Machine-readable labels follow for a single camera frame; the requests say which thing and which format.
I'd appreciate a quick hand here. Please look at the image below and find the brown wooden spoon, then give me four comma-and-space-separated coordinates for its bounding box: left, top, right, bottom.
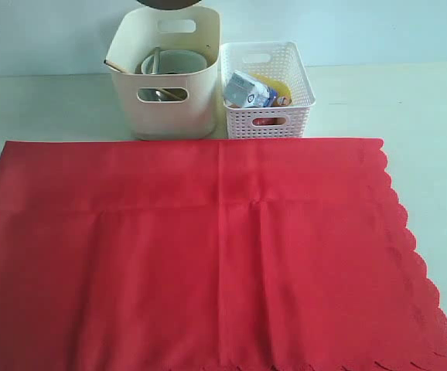
165, 88, 188, 101

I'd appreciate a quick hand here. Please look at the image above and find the red scalloped table cloth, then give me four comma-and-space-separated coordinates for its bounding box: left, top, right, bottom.
0, 138, 447, 370

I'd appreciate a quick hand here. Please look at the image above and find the red sausage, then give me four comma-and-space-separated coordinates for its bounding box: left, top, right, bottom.
252, 117, 288, 126

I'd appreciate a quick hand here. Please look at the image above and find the white woven plastic basket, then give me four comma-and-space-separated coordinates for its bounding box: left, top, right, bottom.
220, 42, 316, 139

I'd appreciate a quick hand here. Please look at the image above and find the white ceramic bowl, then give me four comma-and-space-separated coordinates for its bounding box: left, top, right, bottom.
138, 49, 208, 74

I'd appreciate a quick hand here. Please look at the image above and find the blue white milk carton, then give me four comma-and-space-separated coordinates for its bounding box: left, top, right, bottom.
223, 71, 278, 108

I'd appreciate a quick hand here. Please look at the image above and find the silver table knife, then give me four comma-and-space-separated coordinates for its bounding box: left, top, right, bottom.
145, 47, 161, 75

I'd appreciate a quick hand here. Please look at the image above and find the brown wooden plate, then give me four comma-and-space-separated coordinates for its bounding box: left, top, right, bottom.
137, 0, 200, 11

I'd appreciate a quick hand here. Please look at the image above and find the yellow lemon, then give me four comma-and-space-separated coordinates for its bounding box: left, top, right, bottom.
251, 73, 292, 107

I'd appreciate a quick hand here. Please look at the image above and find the wooden chopstick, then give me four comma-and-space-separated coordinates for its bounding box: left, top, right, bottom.
103, 60, 184, 101

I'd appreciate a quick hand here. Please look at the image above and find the stainless steel cup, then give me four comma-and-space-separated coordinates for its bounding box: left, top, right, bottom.
138, 88, 172, 102

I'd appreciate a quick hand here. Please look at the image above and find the cream plastic bin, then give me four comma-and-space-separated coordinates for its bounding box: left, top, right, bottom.
105, 6, 220, 140

